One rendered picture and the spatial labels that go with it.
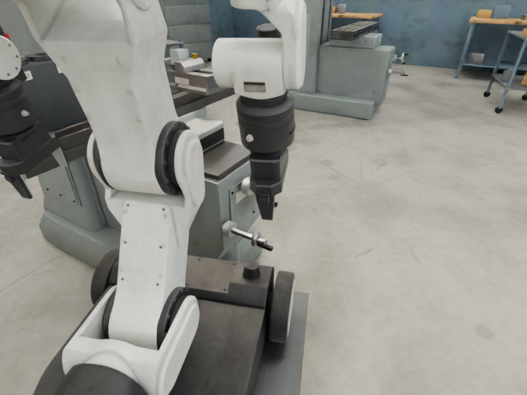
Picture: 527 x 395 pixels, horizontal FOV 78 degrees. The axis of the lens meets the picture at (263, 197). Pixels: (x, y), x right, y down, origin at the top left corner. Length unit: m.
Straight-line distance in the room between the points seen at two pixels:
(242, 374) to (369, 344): 0.88
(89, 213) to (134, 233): 1.21
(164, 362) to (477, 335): 1.43
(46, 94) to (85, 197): 0.81
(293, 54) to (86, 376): 0.58
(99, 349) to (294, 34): 0.60
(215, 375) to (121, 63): 0.64
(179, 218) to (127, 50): 0.32
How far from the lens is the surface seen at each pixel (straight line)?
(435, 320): 1.78
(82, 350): 0.72
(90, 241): 1.92
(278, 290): 0.92
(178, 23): 6.67
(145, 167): 0.60
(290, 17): 0.43
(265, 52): 0.46
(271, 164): 0.52
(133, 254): 0.71
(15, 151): 0.75
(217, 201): 1.22
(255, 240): 1.19
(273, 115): 0.47
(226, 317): 0.90
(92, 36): 0.55
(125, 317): 0.74
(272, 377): 1.01
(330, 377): 1.48
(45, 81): 1.16
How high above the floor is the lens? 1.28
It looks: 33 degrees down
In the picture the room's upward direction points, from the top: straight up
